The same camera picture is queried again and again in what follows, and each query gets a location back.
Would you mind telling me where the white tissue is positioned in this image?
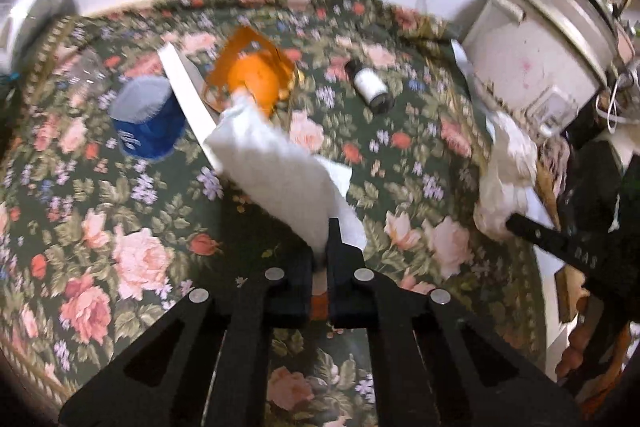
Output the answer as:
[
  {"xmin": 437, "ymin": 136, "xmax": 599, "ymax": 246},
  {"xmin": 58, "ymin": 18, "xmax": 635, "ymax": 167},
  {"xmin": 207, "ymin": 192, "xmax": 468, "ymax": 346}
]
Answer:
[{"xmin": 473, "ymin": 112, "xmax": 538, "ymax": 243}]

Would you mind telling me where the white paper towel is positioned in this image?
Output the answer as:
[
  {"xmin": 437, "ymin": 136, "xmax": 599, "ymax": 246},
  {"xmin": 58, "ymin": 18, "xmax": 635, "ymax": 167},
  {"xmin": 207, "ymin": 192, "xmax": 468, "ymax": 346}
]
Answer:
[{"xmin": 206, "ymin": 89, "xmax": 367, "ymax": 257}]

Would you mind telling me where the blue yogurt cup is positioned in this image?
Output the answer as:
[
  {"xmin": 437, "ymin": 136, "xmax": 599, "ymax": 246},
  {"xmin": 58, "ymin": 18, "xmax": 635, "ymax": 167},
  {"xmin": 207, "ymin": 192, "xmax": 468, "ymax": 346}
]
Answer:
[{"xmin": 108, "ymin": 76, "xmax": 186, "ymax": 161}]

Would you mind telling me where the small white-label dark bottle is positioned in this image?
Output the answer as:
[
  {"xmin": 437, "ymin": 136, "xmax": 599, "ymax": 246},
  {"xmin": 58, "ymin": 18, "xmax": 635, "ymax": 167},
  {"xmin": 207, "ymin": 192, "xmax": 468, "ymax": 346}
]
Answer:
[{"xmin": 344, "ymin": 58, "xmax": 394, "ymax": 115}]

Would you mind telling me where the clear plastic cup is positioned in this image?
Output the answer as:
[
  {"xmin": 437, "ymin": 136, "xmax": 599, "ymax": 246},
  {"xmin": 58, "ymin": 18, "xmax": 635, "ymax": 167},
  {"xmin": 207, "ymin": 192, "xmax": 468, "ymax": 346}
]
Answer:
[{"xmin": 63, "ymin": 49, "xmax": 106, "ymax": 96}]

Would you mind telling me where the floral green table mat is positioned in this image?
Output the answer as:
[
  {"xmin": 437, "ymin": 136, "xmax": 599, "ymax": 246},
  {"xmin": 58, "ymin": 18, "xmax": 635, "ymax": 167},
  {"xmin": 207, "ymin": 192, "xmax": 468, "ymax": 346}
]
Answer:
[{"xmin": 1, "ymin": 0, "xmax": 546, "ymax": 407}]

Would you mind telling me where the white rice cooker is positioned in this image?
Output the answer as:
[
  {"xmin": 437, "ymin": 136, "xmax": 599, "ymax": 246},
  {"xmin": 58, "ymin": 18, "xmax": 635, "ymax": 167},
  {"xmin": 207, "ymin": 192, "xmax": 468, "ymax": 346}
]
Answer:
[{"xmin": 462, "ymin": 0, "xmax": 617, "ymax": 141}]

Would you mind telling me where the white flat cardboard strip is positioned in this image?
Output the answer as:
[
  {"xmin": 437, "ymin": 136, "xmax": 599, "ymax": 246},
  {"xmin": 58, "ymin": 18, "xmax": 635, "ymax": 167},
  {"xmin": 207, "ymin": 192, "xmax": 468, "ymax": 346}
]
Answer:
[{"xmin": 157, "ymin": 43, "xmax": 222, "ymax": 173}]

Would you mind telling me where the white round appliance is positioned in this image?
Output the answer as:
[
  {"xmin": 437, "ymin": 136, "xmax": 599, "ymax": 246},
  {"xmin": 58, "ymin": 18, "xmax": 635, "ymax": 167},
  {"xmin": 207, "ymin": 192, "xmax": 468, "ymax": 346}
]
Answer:
[{"xmin": 1, "ymin": 0, "xmax": 70, "ymax": 76}]

